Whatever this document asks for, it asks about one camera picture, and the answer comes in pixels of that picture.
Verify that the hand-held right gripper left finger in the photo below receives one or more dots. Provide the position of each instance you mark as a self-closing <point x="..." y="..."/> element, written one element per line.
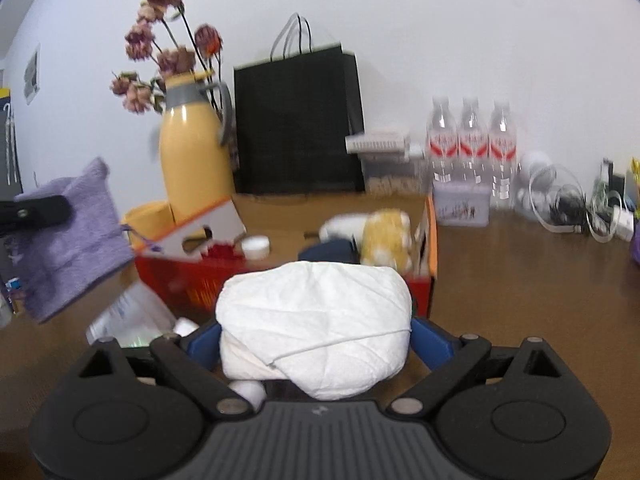
<point x="205" y="345"/>

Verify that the translucent labelled plastic container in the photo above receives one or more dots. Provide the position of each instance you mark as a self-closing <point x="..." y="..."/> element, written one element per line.
<point x="130" y="310"/>

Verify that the dark pump bottle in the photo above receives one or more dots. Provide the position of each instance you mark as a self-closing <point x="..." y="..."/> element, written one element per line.
<point x="617" y="182"/>

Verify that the yellow mug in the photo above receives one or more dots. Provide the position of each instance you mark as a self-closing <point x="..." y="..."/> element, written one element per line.
<point x="150" y="215"/>

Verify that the lavender tin box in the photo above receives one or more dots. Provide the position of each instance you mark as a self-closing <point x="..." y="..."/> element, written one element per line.
<point x="460" y="207"/>

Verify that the small white desk fan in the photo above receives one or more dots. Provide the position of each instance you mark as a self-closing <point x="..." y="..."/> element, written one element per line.
<point x="537" y="165"/>

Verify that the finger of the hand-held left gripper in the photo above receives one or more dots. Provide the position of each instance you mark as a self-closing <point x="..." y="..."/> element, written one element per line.
<point x="40" y="210"/>

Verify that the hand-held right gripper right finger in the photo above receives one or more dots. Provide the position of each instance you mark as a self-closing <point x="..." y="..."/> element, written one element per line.
<point x="430" y="342"/>

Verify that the colourful snack bag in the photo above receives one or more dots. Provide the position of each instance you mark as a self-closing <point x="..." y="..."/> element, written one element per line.
<point x="636" y="170"/>

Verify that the flat printed box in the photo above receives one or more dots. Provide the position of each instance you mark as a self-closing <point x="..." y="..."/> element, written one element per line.
<point x="375" y="142"/>

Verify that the purple tissue pack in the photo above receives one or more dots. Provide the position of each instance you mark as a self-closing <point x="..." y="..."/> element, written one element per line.
<point x="636" y="245"/>

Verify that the dark grey refrigerator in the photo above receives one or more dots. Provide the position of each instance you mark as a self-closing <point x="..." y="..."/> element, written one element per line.
<point x="16" y="170"/>

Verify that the navy zip case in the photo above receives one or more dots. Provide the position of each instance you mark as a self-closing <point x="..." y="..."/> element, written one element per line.
<point x="330" y="252"/>

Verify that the white cloth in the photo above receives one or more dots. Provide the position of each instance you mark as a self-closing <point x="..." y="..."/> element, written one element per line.
<point x="315" y="320"/>

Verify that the white power adapter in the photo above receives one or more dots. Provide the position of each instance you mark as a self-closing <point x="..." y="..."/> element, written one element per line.
<point x="625" y="222"/>

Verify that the yellow thermos jug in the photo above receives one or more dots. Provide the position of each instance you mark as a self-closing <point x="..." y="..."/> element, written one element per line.
<point x="195" y="160"/>

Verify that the clear folded umbrella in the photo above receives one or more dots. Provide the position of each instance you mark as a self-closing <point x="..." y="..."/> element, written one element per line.
<point x="9" y="130"/>

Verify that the wall picture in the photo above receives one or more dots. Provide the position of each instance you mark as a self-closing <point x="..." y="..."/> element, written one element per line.
<point x="31" y="75"/>

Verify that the black paper bag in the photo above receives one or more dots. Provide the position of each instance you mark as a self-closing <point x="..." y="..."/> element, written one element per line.
<point x="295" y="125"/>

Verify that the red cardboard box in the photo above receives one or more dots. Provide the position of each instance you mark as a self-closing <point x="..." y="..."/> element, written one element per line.
<point x="200" y="285"/>

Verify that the clear water bottle red label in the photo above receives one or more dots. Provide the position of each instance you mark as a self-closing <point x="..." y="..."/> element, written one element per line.
<point x="472" y="147"/>
<point x="442" y="145"/>
<point x="502" y="155"/>

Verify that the dried rose bouquet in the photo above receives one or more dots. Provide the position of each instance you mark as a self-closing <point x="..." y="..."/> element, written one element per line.
<point x="175" y="60"/>

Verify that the clear seed container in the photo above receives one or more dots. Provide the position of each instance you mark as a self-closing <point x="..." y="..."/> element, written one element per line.
<point x="390" y="182"/>

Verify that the yellow and white plush toy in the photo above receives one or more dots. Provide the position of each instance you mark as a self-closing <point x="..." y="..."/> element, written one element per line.
<point x="385" y="240"/>

